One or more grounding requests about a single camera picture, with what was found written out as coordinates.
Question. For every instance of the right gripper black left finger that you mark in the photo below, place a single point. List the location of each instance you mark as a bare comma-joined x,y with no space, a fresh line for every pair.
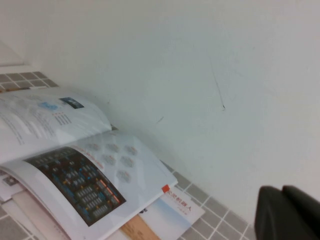
275,217

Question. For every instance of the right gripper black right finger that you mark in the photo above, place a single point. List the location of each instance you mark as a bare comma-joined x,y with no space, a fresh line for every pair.
305,202

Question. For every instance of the magazine with orange panels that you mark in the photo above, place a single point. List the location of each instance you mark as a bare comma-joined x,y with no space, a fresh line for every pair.
75,140

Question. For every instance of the grey checked tablecloth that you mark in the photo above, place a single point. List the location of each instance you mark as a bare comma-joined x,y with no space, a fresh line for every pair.
215,220

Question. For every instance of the robot brochure with desert photo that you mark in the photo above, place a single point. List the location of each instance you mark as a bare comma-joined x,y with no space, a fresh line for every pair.
175,212

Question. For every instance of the plain white booklet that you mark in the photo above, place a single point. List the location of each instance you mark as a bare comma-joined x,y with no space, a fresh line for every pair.
17,215

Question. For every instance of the white booklet with QR codes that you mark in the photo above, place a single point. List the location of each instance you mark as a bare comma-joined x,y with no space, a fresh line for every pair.
8,181

